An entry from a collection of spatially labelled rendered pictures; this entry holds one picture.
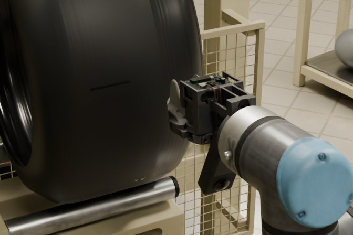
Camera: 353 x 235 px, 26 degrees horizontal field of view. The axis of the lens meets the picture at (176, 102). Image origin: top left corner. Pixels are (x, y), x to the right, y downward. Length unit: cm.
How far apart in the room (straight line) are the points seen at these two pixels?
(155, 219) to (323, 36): 326
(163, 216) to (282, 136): 65
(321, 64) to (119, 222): 258
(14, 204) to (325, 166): 95
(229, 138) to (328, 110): 286
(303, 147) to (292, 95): 305
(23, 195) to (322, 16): 351
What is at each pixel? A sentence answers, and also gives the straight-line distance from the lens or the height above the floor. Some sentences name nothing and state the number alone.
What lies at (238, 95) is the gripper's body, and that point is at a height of 129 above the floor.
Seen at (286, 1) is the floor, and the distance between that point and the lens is 519.
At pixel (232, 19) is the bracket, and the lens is 211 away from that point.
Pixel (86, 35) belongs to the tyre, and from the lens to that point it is 117.
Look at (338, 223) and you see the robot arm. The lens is 95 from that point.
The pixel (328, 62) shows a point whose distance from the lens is 397.
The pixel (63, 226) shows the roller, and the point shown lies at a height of 90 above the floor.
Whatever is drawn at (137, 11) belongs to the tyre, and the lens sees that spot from 120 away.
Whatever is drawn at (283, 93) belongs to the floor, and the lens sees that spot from 392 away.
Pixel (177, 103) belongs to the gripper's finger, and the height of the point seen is 124.
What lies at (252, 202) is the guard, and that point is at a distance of 232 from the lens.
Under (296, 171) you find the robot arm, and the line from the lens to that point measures 83.
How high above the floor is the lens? 174
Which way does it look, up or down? 27 degrees down
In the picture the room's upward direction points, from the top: straight up
